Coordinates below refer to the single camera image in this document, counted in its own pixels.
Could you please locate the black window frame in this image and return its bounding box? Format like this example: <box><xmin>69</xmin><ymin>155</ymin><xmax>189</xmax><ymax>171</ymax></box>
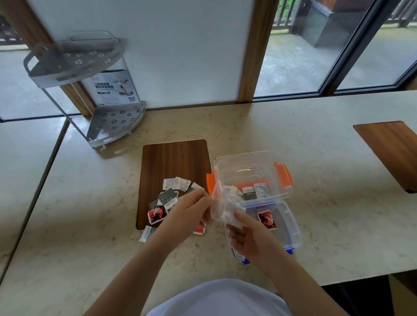
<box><xmin>252</xmin><ymin>0</ymin><xmax>417</xmax><ymax>102</ymax></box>

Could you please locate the pile of red and grey sachets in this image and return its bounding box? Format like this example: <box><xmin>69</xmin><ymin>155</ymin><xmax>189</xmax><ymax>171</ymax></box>
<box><xmin>139</xmin><ymin>177</ymin><xmax>206</xmax><ymax>244</ymax></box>

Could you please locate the brown wooden inlay board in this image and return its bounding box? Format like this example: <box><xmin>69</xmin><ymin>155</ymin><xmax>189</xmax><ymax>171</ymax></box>
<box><xmin>136</xmin><ymin>139</ymin><xmax>212</xmax><ymax>230</ymax></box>
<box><xmin>353</xmin><ymin>121</ymin><xmax>417</xmax><ymax>194</ymax></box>

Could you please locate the white shirt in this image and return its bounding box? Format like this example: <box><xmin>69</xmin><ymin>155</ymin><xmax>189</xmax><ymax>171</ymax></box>
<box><xmin>145</xmin><ymin>278</ymin><xmax>294</xmax><ymax>316</ymax></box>

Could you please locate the clear plastic bag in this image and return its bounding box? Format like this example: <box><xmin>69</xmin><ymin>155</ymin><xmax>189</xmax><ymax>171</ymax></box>
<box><xmin>210</xmin><ymin>185</ymin><xmax>247</xmax><ymax>230</ymax></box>

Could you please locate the person's left hand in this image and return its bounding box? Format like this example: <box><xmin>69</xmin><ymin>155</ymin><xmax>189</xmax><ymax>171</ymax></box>
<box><xmin>156</xmin><ymin>188</ymin><xmax>213</xmax><ymax>256</ymax></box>

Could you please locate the person's right forearm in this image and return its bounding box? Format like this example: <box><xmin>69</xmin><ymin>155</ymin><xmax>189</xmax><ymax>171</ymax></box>
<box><xmin>265</xmin><ymin>252</ymin><xmax>351</xmax><ymax>316</ymax></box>

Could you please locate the clear box with blue latches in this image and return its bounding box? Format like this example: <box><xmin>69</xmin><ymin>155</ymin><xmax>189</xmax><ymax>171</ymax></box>
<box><xmin>225</xmin><ymin>200</ymin><xmax>304</xmax><ymax>265</ymax></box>

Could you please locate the wooden outdoor railing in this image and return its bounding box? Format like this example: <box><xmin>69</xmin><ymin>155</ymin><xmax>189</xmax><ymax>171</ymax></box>
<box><xmin>272</xmin><ymin>0</ymin><xmax>300</xmax><ymax>32</ymax></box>

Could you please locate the white printed product card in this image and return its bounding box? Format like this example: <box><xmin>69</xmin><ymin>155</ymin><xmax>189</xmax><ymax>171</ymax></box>
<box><xmin>81</xmin><ymin>69</ymin><xmax>141</xmax><ymax>106</ymax></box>

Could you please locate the dark stone outdoor block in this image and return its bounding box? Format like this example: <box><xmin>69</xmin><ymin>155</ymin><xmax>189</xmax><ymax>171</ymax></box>
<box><xmin>293</xmin><ymin>0</ymin><xmax>375</xmax><ymax>49</ymax></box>

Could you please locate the grey metal corner shelf rack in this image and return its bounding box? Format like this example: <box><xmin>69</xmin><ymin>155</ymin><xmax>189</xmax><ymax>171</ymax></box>
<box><xmin>23</xmin><ymin>30</ymin><xmax>146</xmax><ymax>150</ymax></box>

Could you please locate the person's left forearm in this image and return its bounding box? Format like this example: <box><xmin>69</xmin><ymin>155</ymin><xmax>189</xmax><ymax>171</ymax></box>
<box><xmin>83</xmin><ymin>237</ymin><xmax>183</xmax><ymax>316</ymax></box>

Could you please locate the clear box with orange latches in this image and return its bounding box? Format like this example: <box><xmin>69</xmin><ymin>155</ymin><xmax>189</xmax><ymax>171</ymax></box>
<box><xmin>206</xmin><ymin>150</ymin><xmax>295</xmax><ymax>207</ymax></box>

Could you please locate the person's right hand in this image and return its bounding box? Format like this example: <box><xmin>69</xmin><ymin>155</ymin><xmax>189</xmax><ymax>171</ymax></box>
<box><xmin>226</xmin><ymin>211</ymin><xmax>290</xmax><ymax>277</ymax></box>

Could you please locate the wooden pillar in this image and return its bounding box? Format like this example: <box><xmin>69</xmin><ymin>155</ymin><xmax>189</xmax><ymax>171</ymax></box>
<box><xmin>237</xmin><ymin>0</ymin><xmax>280</xmax><ymax>103</ymax></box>
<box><xmin>0</xmin><ymin>0</ymin><xmax>96</xmax><ymax>118</ymax></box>

